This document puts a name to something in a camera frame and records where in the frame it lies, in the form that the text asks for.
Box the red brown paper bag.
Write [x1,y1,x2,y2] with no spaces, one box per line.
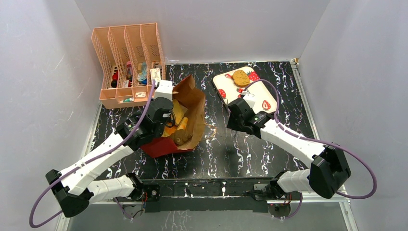
[141,75,206,158]

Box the round yellow fake bread slice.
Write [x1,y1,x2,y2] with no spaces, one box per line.
[231,70,251,87]

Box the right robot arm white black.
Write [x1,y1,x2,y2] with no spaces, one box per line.
[227,98,351,200]

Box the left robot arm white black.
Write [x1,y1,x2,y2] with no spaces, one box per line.
[46,97,173,218]

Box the long yellow fake bread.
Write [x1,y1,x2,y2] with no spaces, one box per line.
[173,99,184,126]

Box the brown twisted fake bread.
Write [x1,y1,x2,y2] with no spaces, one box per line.
[170,117,192,145]

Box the small white label box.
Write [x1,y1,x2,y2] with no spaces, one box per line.
[135,92,146,98]

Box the strawberry print cutting board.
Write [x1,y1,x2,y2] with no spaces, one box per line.
[212,66,277,113]

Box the small green white tube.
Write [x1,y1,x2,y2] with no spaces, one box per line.
[122,97,134,103]

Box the white card box in organizer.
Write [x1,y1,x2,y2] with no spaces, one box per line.
[150,68,161,87]

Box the blue packet in organizer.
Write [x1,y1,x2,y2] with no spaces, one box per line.
[137,62,147,85]

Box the pink brown bottle in organizer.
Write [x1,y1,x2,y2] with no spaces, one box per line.
[126,61,133,80]

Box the red dark bottle in organizer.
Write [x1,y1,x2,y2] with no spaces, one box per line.
[110,71,119,88]

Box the pink plastic file organizer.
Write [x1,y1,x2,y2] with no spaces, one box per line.
[91,23,166,109]

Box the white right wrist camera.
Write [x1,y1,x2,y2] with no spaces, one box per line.
[241,93,256,109]

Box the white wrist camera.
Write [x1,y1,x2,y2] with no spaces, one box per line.
[241,93,256,109]
[154,80,173,101]

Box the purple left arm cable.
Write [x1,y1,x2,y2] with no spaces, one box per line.
[29,79,157,229]

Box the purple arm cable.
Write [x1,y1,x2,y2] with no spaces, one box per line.
[29,79,157,229]
[241,78,378,200]

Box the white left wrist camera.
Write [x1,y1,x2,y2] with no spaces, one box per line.
[154,80,173,101]

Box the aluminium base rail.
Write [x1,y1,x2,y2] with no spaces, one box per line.
[87,178,349,204]

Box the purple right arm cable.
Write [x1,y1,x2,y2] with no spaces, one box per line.
[241,78,378,200]

